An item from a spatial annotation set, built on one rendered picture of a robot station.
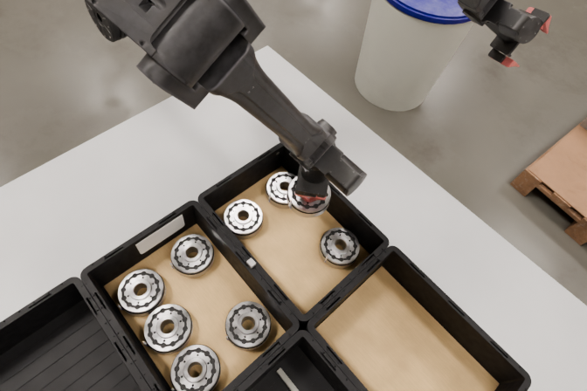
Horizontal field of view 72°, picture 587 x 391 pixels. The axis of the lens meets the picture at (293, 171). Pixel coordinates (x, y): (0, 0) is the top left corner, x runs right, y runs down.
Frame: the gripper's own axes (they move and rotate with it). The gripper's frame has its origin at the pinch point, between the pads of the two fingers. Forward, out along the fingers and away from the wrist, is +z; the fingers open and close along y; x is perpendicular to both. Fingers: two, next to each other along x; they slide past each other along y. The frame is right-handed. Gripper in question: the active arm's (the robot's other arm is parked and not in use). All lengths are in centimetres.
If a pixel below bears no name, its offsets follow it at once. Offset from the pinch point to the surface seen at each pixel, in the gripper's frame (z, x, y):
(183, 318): 13.3, 22.9, -30.8
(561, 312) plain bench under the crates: 33, -79, -8
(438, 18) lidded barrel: 44, -49, 122
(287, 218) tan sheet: 19.2, 4.0, -0.1
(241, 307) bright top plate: 13.9, 10.8, -26.1
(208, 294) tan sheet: 16.8, 19.5, -24.0
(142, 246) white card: 10.8, 36.4, -17.0
